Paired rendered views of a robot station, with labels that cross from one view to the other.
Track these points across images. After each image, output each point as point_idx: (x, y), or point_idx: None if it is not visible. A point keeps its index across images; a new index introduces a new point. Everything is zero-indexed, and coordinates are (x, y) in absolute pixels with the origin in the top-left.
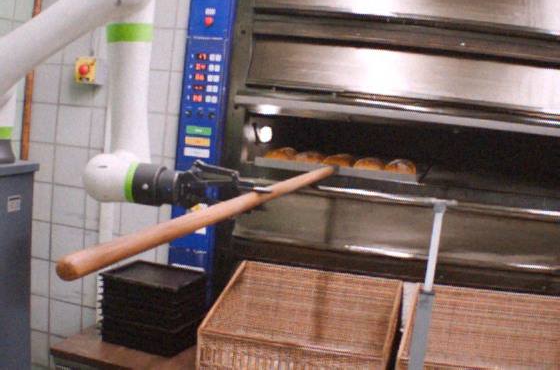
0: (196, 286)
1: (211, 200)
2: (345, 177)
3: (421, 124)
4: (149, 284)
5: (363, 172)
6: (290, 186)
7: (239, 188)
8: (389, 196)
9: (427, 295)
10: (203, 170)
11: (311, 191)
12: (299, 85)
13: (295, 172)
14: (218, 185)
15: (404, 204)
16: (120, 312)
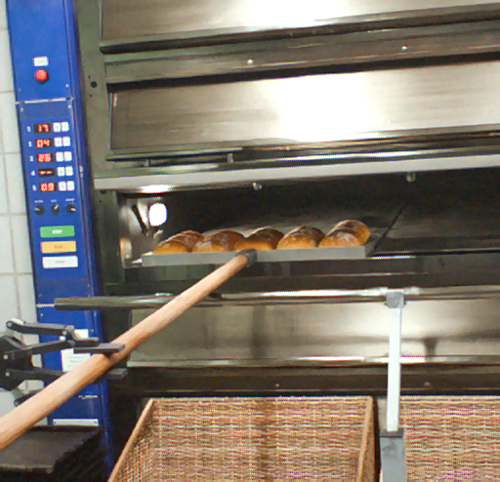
0: (84, 453)
1: (41, 373)
2: (267, 264)
3: (358, 177)
4: (12, 468)
5: (290, 254)
6: (165, 318)
7: (76, 351)
8: (320, 295)
9: (392, 438)
10: (22, 333)
11: (212, 302)
12: (180, 150)
13: (198, 267)
14: (47, 350)
15: (344, 302)
16: None
